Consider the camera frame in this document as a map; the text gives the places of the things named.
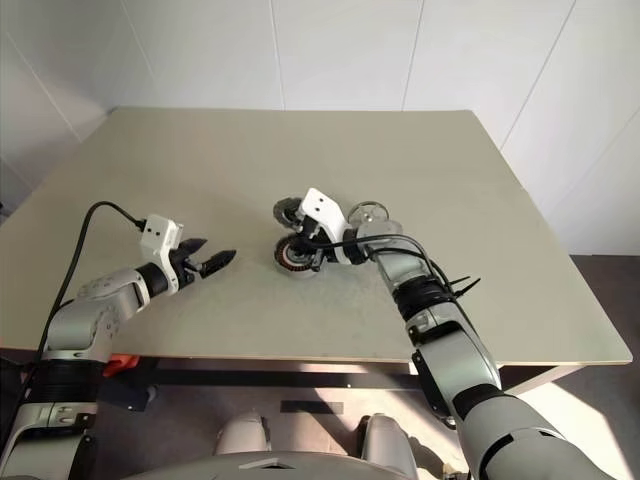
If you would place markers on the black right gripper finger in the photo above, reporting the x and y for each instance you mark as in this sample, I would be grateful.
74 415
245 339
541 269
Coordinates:
301 241
318 261

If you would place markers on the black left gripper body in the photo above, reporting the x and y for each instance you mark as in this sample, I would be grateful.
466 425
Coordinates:
182 264

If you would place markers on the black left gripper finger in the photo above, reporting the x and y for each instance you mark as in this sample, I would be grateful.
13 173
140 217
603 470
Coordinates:
194 245
217 261

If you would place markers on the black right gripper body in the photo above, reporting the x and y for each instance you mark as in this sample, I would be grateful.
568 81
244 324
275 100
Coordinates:
312 227

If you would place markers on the silver stator housing copper windings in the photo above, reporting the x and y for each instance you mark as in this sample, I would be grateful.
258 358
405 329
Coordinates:
287 260

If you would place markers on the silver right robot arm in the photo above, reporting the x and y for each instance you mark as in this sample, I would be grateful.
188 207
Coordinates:
475 360

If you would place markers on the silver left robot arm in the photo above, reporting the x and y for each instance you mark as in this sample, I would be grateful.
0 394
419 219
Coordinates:
115 290

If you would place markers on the silver metal connector part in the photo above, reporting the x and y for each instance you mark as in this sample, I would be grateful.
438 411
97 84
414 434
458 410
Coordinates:
286 212

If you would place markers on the orange plastic object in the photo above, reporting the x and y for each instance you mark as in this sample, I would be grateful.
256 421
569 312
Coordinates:
122 362

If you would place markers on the black zip tie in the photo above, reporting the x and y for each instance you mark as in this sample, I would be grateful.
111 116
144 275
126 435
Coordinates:
462 280
470 287

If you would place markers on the grey rounded shape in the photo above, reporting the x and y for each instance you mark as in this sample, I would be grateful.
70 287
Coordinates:
245 430

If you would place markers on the grey robot torso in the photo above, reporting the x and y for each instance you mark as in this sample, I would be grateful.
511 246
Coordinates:
300 465

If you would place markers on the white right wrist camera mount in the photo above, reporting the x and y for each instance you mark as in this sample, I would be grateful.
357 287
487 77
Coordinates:
320 202

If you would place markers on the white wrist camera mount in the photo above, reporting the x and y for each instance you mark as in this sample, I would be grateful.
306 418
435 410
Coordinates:
320 202
155 232

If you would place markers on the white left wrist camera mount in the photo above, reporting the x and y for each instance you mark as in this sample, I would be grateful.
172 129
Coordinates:
155 232

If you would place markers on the dark metal table frame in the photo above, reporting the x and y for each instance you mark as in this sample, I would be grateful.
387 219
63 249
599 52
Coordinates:
250 376

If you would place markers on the black metal bracket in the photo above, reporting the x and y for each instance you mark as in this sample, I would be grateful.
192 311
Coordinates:
130 395

